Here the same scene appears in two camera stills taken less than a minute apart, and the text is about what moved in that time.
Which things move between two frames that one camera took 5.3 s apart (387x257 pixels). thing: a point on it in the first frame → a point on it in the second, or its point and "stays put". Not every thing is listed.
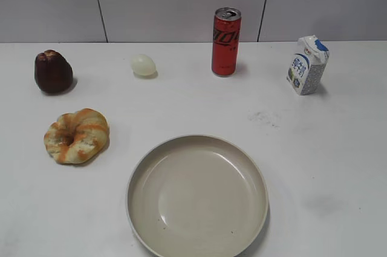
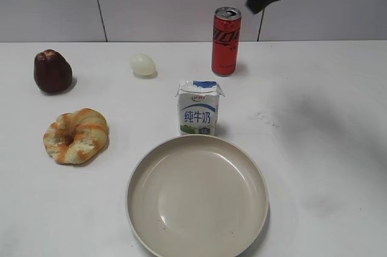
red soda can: [227, 28] stays put
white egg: [143, 66] stays put
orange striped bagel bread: [77, 137] stays put
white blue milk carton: [305, 72] → [198, 102]
